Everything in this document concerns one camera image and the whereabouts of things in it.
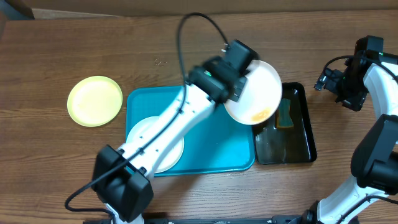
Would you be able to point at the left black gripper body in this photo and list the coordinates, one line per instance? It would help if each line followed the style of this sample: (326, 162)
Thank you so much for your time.
(237, 90)

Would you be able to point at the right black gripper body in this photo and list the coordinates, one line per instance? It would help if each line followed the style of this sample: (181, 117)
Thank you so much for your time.
(351, 89)

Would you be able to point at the white plate top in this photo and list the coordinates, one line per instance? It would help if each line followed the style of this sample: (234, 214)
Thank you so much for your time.
(260, 96)

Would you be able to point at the white plate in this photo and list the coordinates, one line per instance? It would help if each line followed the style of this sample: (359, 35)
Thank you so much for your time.
(171, 158)
(260, 96)

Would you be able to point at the green yellow sponge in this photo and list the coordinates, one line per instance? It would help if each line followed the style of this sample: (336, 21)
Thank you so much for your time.
(283, 119)

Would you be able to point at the yellow green plate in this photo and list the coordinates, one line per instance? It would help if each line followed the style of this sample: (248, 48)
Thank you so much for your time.
(94, 101)

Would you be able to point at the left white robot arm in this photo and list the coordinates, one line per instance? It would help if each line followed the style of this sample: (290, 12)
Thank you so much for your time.
(122, 176)

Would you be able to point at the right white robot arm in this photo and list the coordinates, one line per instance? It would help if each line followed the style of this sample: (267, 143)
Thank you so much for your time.
(369, 72)

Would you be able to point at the teal plastic tray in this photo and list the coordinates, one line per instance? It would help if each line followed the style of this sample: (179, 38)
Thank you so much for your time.
(216, 144)

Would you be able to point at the black water tray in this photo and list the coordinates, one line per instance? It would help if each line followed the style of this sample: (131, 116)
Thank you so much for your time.
(287, 146)

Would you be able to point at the white plate bottom left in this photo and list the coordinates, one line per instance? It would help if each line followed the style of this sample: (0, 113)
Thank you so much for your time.
(171, 158)

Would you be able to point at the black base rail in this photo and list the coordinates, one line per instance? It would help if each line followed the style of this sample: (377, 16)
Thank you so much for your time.
(274, 220)

